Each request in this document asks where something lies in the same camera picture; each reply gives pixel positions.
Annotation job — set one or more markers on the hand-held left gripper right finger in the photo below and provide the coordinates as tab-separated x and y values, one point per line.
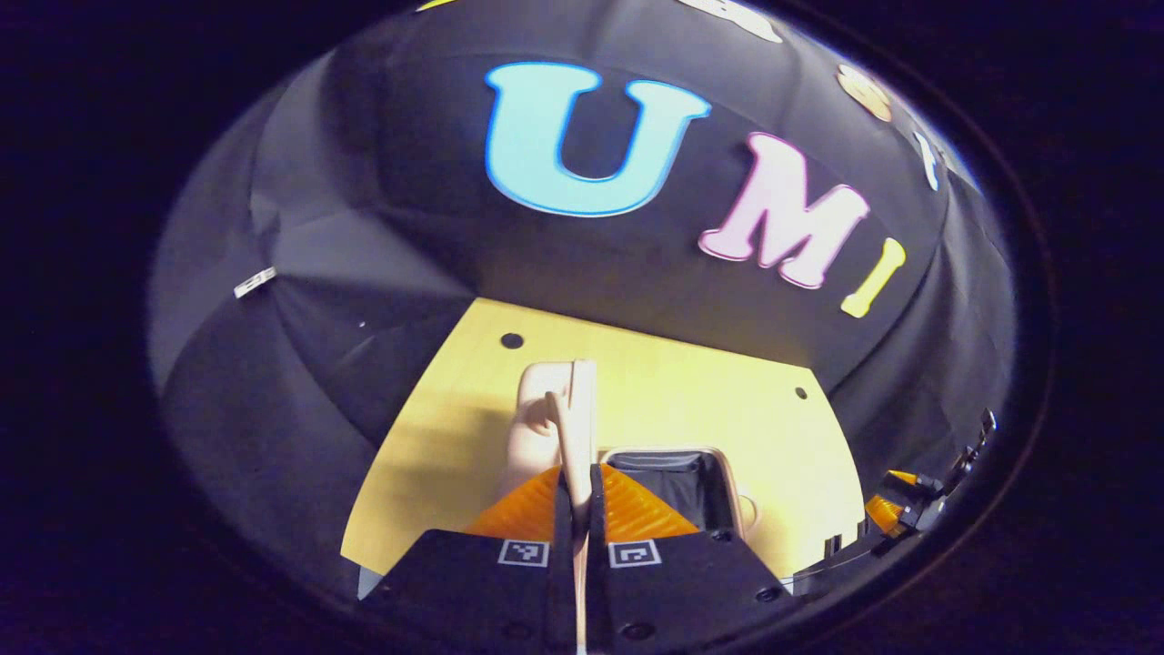
596	582

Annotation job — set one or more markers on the pink suitcase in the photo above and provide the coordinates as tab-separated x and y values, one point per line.
546	400

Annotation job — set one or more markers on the black backdrop cloth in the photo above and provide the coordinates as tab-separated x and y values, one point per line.
409	227

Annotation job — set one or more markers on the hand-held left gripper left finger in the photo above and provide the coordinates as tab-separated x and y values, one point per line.
566	564

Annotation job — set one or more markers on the small white tag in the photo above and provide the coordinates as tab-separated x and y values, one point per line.
255	282

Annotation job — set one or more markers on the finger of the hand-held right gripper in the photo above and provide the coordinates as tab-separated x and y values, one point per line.
884	514
909	478

